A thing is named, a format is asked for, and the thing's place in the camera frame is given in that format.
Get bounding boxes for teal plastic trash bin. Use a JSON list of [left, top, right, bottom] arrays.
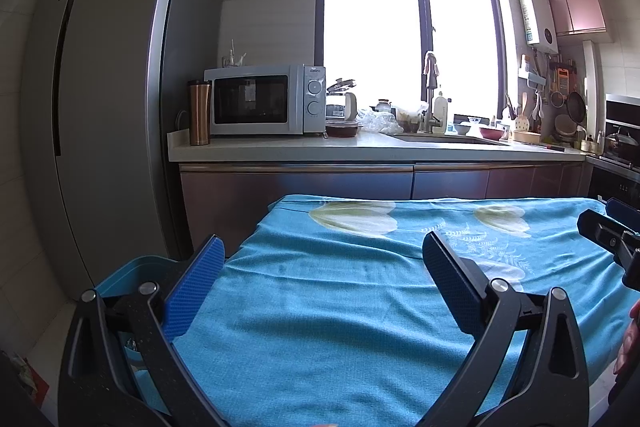
[[93, 255, 181, 365]]

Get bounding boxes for copper thermos tumbler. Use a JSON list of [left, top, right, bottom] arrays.
[[188, 80, 213, 146]]

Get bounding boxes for person's right hand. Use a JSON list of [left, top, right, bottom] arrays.
[[613, 301, 640, 375]]

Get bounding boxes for black frying pan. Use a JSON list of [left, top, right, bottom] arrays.
[[566, 91, 587, 124]]

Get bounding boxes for dark lower cabinets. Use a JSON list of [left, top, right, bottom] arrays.
[[180, 160, 592, 256]]

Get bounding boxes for pink wall cabinet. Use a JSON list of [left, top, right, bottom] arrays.
[[549, 0, 613, 46]]

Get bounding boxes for kitchen faucet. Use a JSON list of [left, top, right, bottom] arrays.
[[422, 51, 442, 134]]

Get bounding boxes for blue floral tablecloth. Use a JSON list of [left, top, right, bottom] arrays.
[[175, 195, 639, 426]]

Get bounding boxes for grey refrigerator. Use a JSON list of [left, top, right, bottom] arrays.
[[20, 0, 222, 298]]

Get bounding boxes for kitchen window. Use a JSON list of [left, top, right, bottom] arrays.
[[314, 0, 508, 118]]

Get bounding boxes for white soap bottle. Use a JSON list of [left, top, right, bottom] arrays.
[[432, 91, 448, 134]]

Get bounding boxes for white water heater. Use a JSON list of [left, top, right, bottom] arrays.
[[520, 0, 559, 55]]

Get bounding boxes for electric kettle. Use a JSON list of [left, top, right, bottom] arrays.
[[326, 78, 358, 121]]

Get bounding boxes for white microwave oven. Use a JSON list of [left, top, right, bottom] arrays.
[[204, 64, 326, 135]]

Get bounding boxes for dark red bowl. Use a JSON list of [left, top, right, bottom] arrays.
[[326, 120, 360, 139]]

